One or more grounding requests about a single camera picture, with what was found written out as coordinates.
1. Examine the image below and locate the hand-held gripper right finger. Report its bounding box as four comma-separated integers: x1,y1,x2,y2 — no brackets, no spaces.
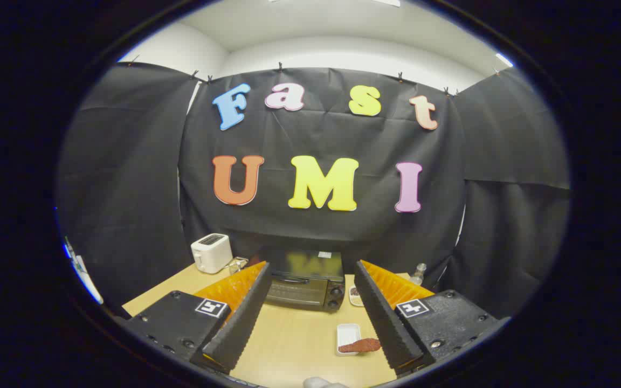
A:
354,260,510,377

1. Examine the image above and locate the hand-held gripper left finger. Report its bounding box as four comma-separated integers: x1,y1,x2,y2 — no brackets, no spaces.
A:
122,261,272,375

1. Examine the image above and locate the red meat steak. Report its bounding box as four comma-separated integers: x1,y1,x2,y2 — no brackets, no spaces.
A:
339,338,382,354

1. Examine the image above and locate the black toaster oven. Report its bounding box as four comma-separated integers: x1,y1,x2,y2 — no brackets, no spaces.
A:
259,249,347,313

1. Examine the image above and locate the white bread toaster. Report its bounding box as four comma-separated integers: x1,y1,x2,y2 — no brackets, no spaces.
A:
190,233,233,274

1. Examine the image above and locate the white rectangular plate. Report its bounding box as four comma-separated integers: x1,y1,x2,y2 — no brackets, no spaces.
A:
335,323,362,357

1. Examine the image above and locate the black backdrop cloth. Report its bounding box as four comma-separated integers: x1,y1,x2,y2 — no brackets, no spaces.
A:
56,62,571,318

